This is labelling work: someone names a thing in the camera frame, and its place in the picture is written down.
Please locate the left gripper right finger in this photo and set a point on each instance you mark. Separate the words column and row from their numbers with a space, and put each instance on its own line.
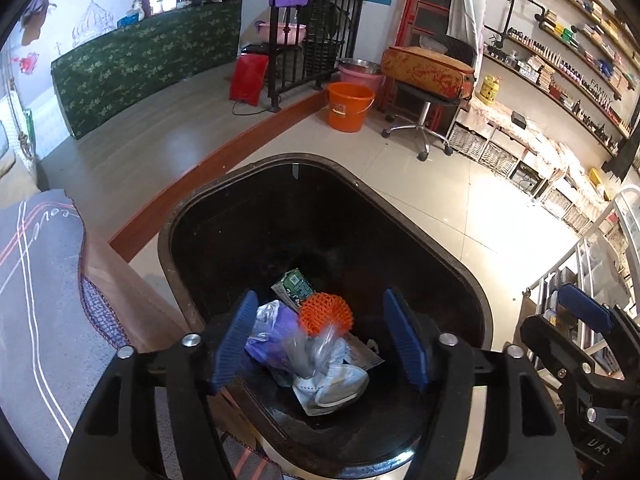
column 523, row 436

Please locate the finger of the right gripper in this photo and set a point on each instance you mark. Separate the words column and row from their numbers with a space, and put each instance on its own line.
column 602, row 319

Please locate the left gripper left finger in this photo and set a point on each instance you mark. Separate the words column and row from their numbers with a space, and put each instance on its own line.
column 116, row 436

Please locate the white face mask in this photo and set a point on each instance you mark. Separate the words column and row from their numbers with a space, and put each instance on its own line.
column 342, row 383

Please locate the white paper bag blue logo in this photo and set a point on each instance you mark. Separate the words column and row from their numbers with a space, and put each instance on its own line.
column 345, row 359

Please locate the dark woven trash bin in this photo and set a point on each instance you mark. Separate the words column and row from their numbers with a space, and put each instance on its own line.
column 304, row 230

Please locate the blue striped tablecloth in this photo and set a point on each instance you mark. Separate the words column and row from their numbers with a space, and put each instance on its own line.
column 62, row 322

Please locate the clear crumpled plastic wrapper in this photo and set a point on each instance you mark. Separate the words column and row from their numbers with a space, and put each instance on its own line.
column 309, row 355

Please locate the green white milk carton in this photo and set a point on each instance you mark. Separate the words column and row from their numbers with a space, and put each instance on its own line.
column 293, row 289

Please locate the yellow bottle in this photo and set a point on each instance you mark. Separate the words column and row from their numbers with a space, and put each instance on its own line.
column 489, row 89

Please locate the orange plastic bucket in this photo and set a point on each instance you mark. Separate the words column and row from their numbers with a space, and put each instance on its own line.
column 348, row 106

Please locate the pink bucket with basin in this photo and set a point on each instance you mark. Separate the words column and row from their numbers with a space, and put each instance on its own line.
column 362, row 72

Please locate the red ladder shelf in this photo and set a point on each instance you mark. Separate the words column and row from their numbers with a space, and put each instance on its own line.
column 422, row 18

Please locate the green floral covered counter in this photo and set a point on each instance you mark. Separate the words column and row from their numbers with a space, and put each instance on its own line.
column 101, row 78

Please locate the red shopping bag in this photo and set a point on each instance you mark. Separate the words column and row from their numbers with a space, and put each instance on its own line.
column 248, row 78

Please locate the black metal railing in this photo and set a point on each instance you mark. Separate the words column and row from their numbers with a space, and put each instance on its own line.
column 305, row 43

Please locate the purple folded umbrella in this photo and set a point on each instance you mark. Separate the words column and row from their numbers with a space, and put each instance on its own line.
column 32, row 20

